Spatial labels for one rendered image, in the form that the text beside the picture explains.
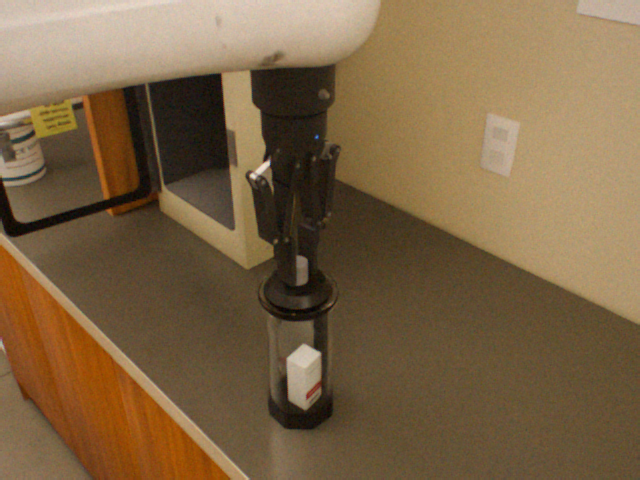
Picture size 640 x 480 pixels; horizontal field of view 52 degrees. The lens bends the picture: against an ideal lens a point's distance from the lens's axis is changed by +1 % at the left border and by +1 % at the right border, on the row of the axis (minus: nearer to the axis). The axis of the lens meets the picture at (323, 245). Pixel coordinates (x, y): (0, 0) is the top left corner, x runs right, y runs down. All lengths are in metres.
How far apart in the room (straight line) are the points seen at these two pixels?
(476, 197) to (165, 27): 0.97
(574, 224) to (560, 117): 0.20
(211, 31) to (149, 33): 0.05
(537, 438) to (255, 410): 0.42
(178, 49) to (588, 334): 0.90
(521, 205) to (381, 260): 0.29
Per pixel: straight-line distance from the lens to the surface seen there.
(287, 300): 0.84
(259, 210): 0.76
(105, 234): 1.47
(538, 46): 1.23
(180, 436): 1.20
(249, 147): 1.18
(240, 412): 1.02
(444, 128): 1.38
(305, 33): 0.53
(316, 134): 0.73
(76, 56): 0.54
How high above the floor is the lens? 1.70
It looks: 34 degrees down
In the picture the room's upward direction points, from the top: straight up
